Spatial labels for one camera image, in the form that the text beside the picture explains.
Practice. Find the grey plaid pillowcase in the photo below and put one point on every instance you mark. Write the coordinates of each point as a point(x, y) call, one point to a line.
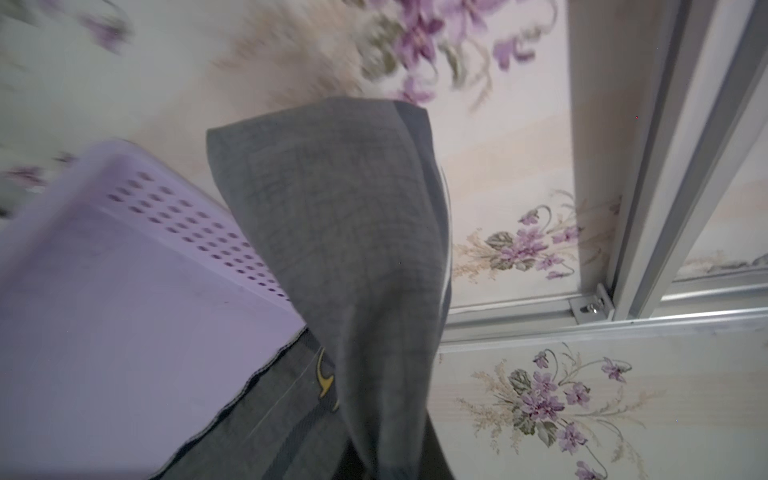
point(345, 203)

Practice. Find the purple plastic basket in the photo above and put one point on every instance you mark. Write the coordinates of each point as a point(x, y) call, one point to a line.
point(133, 309)

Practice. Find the aluminium frame corner bracket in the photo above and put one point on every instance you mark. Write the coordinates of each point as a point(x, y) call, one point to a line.
point(594, 308)

